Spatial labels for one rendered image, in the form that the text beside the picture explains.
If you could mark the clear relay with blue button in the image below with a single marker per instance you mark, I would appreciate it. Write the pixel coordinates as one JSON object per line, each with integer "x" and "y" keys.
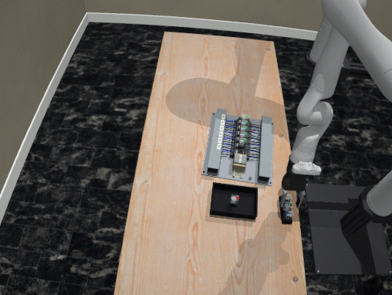
{"x": 288, "y": 214}

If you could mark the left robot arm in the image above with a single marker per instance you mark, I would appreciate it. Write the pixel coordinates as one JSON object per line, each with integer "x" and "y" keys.
{"x": 350, "y": 26}

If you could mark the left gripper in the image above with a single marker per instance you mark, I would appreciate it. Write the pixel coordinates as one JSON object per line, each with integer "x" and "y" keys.
{"x": 295, "y": 179}

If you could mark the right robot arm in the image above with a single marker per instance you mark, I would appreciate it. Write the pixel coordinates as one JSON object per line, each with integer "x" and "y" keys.
{"x": 321, "y": 39}

